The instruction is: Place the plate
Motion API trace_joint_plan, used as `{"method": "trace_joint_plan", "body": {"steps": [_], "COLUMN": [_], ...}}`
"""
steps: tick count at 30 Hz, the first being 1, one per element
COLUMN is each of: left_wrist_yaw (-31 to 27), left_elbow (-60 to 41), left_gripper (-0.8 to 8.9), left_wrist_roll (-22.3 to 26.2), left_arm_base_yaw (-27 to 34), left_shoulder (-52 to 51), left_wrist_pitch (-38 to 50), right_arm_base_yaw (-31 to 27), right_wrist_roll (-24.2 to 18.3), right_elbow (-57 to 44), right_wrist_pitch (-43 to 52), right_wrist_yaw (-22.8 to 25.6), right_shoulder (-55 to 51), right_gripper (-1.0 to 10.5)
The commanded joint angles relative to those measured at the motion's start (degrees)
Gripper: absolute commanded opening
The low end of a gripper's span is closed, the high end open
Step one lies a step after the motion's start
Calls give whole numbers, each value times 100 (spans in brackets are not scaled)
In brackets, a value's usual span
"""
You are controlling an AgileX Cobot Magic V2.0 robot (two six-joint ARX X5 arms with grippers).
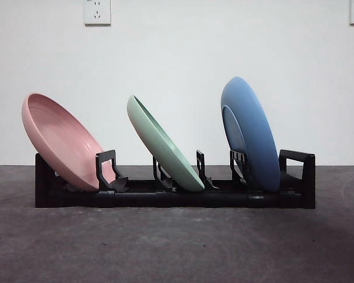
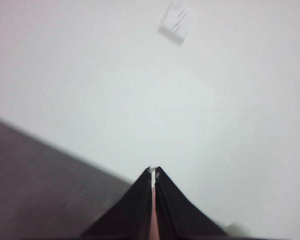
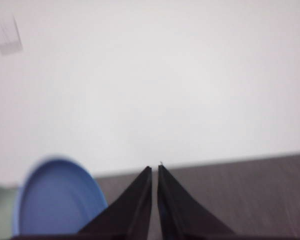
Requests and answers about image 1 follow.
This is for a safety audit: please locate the green round plate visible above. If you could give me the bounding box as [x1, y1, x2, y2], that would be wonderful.
[126, 94, 206, 192]

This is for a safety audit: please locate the blue round plate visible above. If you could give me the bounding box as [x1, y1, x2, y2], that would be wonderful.
[220, 75, 281, 192]

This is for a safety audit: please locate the pink round plate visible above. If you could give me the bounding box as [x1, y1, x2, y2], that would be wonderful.
[21, 93, 116, 192]

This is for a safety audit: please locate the black plastic dish rack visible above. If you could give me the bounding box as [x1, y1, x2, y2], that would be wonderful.
[35, 149, 316, 209]

